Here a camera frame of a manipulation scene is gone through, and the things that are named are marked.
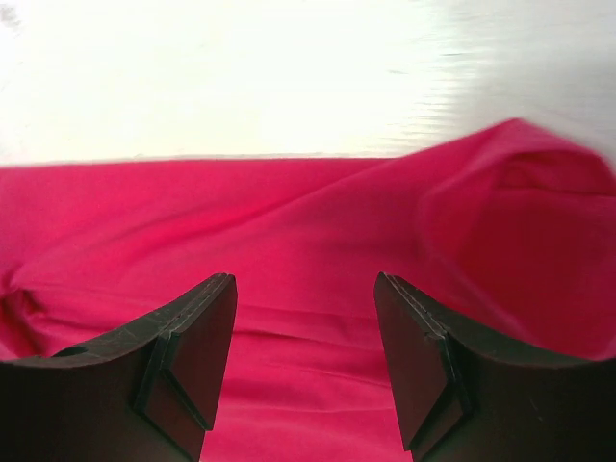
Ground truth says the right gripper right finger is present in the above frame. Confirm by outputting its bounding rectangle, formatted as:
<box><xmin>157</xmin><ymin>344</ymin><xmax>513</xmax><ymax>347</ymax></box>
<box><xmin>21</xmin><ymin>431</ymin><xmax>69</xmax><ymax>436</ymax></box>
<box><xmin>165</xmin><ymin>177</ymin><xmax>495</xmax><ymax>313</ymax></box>
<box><xmin>374</xmin><ymin>273</ymin><xmax>615</xmax><ymax>461</ymax></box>

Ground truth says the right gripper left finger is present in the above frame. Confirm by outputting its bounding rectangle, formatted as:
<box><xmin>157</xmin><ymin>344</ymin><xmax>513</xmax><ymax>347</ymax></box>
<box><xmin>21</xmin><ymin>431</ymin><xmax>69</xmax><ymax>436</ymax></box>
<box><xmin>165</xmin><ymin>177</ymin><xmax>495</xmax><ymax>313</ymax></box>
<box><xmin>1</xmin><ymin>273</ymin><xmax>237</xmax><ymax>461</ymax></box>

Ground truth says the red t-shirt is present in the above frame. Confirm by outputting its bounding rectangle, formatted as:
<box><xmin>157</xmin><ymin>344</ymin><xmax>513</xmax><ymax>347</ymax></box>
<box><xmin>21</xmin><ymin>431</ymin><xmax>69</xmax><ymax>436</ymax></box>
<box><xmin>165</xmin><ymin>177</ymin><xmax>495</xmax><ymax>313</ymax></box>
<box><xmin>1</xmin><ymin>119</ymin><xmax>615</xmax><ymax>461</ymax></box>

